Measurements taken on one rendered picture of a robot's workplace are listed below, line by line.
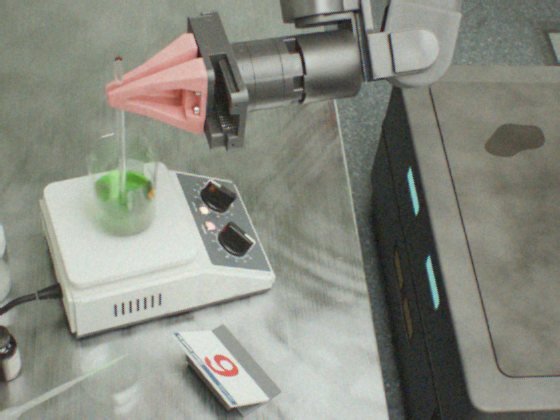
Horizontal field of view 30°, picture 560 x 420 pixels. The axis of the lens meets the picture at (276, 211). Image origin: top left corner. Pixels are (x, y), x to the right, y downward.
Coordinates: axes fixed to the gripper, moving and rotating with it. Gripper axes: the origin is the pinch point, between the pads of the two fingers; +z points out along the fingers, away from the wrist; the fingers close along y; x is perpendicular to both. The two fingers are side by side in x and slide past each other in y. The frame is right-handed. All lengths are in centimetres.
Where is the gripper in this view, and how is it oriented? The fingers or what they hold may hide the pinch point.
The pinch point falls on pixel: (117, 94)
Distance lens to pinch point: 84.9
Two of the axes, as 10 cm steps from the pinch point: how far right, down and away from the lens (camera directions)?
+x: -0.9, 6.2, 7.8
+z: -9.6, 1.6, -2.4
